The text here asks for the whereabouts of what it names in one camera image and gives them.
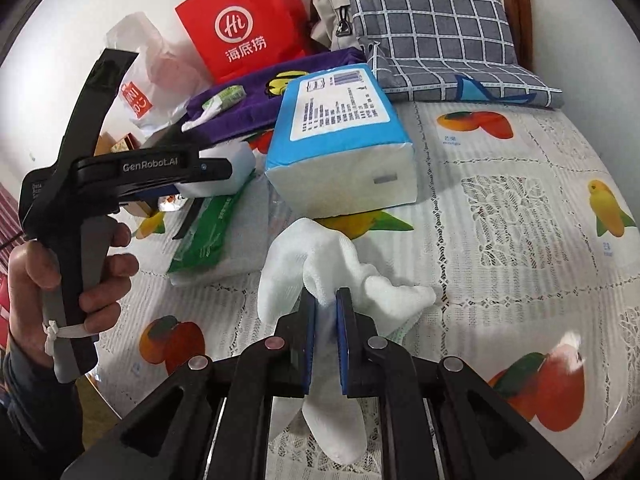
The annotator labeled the grey backpack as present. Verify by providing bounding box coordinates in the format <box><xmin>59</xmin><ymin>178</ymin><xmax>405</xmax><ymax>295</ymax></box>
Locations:
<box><xmin>309</xmin><ymin>0</ymin><xmax>357</xmax><ymax>54</ymax></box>

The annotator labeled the person's left forearm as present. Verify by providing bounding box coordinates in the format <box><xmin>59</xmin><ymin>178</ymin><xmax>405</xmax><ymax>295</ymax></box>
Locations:
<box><xmin>0</xmin><ymin>342</ymin><xmax>87</xmax><ymax>480</ymax></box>

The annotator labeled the red paper bag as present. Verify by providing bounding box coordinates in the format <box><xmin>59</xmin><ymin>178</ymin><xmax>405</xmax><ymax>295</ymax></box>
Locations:
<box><xmin>175</xmin><ymin>0</ymin><xmax>310</xmax><ymax>87</ymax></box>

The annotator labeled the green tissue pack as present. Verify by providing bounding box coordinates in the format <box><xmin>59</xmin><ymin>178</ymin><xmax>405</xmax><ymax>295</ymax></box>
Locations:
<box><xmin>201</xmin><ymin>86</ymin><xmax>247</xmax><ymax>112</ymax></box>
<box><xmin>170</xmin><ymin>175</ymin><xmax>282</xmax><ymax>287</ymax></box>

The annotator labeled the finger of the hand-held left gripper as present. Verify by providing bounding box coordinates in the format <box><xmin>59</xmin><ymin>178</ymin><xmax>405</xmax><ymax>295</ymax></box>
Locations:
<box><xmin>122</xmin><ymin>157</ymin><xmax>235</xmax><ymax>202</ymax></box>

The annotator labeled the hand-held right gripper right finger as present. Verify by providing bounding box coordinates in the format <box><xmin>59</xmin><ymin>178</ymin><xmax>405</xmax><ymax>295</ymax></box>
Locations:
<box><xmin>335</xmin><ymin>287</ymin><xmax>587</xmax><ymax>480</ymax></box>

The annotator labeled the white soft pack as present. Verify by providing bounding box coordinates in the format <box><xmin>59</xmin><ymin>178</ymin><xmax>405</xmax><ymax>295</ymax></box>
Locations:
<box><xmin>176</xmin><ymin>141</ymin><xmax>257</xmax><ymax>200</ymax></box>

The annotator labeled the fruit print tablecloth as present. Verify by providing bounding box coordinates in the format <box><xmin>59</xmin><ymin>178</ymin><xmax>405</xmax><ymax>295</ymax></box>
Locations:
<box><xmin>85</xmin><ymin>95</ymin><xmax>640</xmax><ymax>480</ymax></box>

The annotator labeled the white glove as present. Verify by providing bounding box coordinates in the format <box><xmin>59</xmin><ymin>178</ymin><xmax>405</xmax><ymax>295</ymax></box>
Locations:
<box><xmin>305</xmin><ymin>245</ymin><xmax>437</xmax><ymax>347</ymax></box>
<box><xmin>257</xmin><ymin>217</ymin><xmax>363</xmax><ymax>466</ymax></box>

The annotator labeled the patterned book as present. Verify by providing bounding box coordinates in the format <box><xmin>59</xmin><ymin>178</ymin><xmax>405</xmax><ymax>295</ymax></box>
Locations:
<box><xmin>109</xmin><ymin>132</ymin><xmax>138</xmax><ymax>155</ymax></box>

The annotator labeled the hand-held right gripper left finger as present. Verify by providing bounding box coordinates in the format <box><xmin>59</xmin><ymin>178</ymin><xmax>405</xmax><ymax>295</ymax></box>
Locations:
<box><xmin>60</xmin><ymin>287</ymin><xmax>321</xmax><ymax>480</ymax></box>

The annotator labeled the person's left hand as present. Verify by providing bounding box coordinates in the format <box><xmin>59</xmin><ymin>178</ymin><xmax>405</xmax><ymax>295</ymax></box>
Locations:
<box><xmin>7</xmin><ymin>219</ymin><xmax>140</xmax><ymax>362</ymax></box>

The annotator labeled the yellow pouch with black strap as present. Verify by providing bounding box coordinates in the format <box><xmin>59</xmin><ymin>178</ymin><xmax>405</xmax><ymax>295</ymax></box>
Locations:
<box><xmin>264</xmin><ymin>70</ymin><xmax>310</xmax><ymax>97</ymax></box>

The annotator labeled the green wet wipes pack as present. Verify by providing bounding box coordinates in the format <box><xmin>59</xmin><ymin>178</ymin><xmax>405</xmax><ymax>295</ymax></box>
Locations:
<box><xmin>166</xmin><ymin>192</ymin><xmax>257</xmax><ymax>276</ymax></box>

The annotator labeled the grey checked cushion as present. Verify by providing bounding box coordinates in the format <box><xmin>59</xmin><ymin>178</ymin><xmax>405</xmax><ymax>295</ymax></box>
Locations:
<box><xmin>342</xmin><ymin>0</ymin><xmax>564</xmax><ymax>109</ymax></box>

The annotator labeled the purple fabric basket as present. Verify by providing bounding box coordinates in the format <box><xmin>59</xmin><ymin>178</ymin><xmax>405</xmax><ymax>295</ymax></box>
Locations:
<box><xmin>182</xmin><ymin>46</ymin><xmax>368</xmax><ymax>133</ymax></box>

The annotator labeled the blue tissue pack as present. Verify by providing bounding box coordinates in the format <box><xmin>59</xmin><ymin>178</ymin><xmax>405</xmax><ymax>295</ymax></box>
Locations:
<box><xmin>264</xmin><ymin>62</ymin><xmax>419</xmax><ymax>221</ymax></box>

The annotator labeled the white plastic shopping bag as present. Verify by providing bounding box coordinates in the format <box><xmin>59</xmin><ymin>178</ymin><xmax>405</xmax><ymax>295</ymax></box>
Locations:
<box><xmin>104</xmin><ymin>10</ymin><xmax>213</xmax><ymax>132</ymax></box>

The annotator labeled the brown wooden door frame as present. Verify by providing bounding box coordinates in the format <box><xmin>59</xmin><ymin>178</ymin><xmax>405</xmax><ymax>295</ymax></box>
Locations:
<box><xmin>495</xmin><ymin>0</ymin><xmax>533</xmax><ymax>72</ymax></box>

